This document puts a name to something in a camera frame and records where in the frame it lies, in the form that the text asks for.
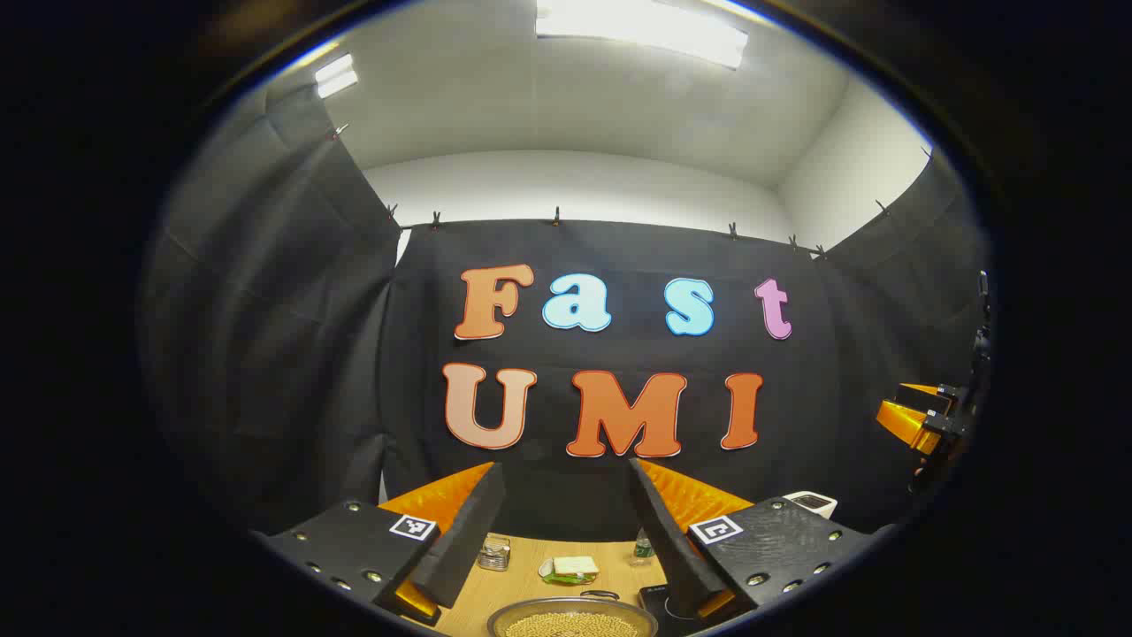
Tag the clear plastic water bottle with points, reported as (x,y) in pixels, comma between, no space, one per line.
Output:
(643,548)

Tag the white toaster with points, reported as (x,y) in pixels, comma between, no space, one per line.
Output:
(809,504)

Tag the large ceiling light panel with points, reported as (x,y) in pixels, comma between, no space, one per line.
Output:
(641,31)

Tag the small ceiling light panel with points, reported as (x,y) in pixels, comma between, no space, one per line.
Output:
(336,76)

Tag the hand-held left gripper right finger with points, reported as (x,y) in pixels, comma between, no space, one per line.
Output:
(668,540)

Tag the black induction cooktop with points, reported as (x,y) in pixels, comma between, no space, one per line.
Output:
(659,603)

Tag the steel pot with soybeans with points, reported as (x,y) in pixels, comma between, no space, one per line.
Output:
(575,626)

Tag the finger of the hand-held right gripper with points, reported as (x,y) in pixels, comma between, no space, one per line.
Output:
(924,398)
(906,425)

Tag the sandwich with lettuce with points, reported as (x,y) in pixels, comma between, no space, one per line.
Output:
(573,566)

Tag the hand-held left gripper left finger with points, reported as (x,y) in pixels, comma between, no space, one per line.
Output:
(464,540)

